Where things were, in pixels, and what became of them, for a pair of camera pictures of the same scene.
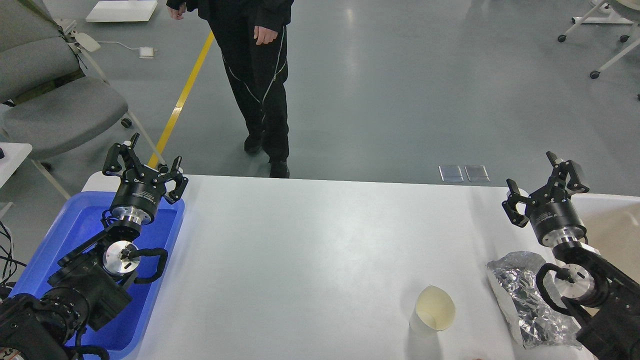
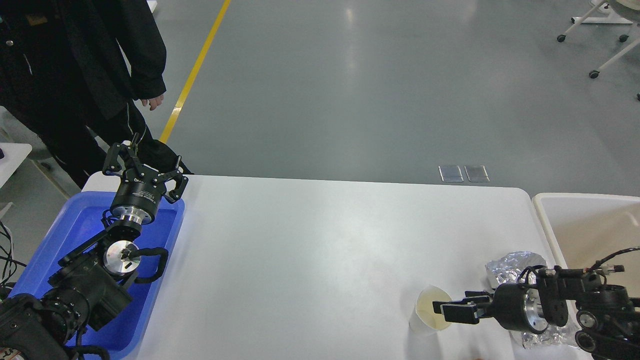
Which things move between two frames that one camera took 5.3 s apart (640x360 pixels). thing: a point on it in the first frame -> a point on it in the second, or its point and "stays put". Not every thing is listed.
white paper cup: [434, 309] stays put
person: [252, 36] -> [74, 70]
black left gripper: [142, 187] stays put
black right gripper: [552, 216] -> [515, 307]
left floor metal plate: [450, 173] stays put
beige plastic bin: [612, 227] stays put
